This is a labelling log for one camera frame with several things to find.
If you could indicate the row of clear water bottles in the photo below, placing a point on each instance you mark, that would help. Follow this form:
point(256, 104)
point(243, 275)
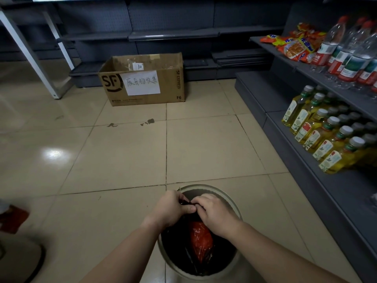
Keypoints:
point(350, 53)

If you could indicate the brown cardboard box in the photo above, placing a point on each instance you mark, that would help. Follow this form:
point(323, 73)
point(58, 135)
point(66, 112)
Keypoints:
point(170, 88)

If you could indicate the rows of yellow oil bottles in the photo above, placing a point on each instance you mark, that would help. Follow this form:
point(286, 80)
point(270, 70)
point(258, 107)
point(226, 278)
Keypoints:
point(327, 135)

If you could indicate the person's left fingers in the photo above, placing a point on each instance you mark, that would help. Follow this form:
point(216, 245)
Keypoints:
point(185, 203)

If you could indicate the person's left hand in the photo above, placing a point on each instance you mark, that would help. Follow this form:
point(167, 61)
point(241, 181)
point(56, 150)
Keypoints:
point(168, 209)

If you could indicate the black garbage bag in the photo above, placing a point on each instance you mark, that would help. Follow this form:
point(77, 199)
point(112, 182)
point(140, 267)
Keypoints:
point(176, 247)

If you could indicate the red plastic wrapper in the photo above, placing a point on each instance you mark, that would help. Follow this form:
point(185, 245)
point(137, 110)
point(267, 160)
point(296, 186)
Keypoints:
point(200, 240)

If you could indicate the pile of orange snack packets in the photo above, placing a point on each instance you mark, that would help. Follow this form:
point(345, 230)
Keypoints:
point(297, 44)

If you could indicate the person's right fingers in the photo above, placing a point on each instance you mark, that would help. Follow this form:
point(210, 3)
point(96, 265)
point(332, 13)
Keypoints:
point(203, 201)

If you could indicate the grey wall shelf unit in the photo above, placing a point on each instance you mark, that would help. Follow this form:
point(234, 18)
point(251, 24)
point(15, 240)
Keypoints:
point(170, 35)

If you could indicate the round white trash bin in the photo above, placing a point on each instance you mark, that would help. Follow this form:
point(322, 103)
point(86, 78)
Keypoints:
point(235, 209)

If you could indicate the red blurred object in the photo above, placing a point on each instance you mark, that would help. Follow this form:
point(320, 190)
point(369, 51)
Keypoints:
point(13, 218)

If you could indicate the white handwritten paper sheet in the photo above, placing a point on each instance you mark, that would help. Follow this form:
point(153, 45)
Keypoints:
point(140, 83)

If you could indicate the person's right hand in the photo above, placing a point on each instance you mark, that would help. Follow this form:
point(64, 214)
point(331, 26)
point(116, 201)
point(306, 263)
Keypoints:
point(219, 216)

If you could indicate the white metal ladder frame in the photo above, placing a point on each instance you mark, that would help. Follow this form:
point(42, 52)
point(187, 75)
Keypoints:
point(35, 61)

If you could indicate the stack of dark shelf boards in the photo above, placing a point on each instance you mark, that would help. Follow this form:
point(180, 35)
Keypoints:
point(240, 57)

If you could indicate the grey stepped shelf unit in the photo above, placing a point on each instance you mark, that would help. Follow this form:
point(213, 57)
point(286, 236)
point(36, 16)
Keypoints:
point(330, 185)

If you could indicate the person's right forearm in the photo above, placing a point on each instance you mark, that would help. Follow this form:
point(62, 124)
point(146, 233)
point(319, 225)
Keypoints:
point(271, 256)

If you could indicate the person's left forearm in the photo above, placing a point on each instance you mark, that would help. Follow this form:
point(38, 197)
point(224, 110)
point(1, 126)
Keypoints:
point(126, 256)

